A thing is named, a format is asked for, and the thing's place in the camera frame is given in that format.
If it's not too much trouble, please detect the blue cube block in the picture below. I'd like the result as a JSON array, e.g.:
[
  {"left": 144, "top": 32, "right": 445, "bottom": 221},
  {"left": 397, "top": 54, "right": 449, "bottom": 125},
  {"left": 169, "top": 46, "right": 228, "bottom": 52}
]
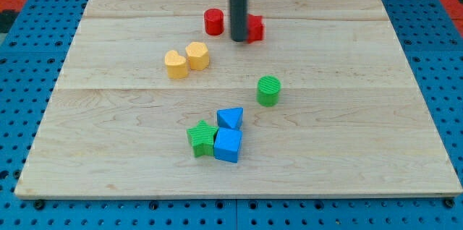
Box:
[{"left": 213, "top": 127, "right": 242, "bottom": 163}]

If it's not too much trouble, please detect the green star block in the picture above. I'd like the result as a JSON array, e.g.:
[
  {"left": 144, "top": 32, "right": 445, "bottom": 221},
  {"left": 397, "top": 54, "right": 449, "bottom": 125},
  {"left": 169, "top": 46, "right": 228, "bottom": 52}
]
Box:
[{"left": 187, "top": 120, "right": 218, "bottom": 158}]

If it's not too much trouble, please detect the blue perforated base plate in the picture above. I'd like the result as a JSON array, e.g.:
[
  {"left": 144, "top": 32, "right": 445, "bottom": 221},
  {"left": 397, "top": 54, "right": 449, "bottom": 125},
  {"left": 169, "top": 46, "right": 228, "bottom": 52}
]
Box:
[{"left": 1, "top": 0, "right": 462, "bottom": 229}]

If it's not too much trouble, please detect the red cylinder block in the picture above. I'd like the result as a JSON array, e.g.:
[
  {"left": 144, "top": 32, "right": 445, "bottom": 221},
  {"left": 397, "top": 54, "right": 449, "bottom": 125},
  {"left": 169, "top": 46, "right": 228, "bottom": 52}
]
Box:
[{"left": 203, "top": 8, "right": 224, "bottom": 35}]

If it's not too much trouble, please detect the blue triangle block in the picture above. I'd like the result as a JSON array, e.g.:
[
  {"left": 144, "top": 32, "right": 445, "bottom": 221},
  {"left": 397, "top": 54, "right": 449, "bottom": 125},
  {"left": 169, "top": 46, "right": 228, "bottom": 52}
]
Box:
[{"left": 216, "top": 107, "right": 244, "bottom": 130}]

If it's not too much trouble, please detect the yellow hexagon block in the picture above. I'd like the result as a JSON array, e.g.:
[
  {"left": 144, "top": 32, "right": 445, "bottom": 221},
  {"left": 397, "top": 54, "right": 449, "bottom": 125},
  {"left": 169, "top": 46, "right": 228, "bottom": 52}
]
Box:
[{"left": 185, "top": 42, "right": 210, "bottom": 71}]

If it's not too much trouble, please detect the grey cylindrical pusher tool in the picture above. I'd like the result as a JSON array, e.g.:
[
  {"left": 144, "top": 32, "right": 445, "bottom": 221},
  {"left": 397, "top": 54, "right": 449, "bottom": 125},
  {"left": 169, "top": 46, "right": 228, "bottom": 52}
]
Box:
[{"left": 229, "top": 0, "right": 247, "bottom": 42}]

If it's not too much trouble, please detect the green cylinder block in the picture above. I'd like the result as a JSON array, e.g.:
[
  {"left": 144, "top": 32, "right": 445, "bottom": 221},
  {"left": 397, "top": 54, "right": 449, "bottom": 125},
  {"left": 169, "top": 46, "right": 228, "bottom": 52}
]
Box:
[{"left": 256, "top": 75, "right": 281, "bottom": 107}]

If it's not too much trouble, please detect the red star block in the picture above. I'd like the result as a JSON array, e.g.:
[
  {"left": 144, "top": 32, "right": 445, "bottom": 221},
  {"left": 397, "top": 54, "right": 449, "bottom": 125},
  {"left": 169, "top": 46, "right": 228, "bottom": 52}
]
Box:
[{"left": 247, "top": 14, "right": 265, "bottom": 43}]

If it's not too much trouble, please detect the yellow heart block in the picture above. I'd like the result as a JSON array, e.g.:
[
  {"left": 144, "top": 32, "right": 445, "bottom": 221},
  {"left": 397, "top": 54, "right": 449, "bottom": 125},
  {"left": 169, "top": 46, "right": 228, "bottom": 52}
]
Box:
[{"left": 164, "top": 50, "right": 189, "bottom": 79}]

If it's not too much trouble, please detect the light wooden board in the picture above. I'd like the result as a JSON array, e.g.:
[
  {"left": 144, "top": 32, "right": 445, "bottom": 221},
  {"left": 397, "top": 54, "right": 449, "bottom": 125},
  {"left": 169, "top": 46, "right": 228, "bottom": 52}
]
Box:
[{"left": 15, "top": 0, "right": 462, "bottom": 200}]

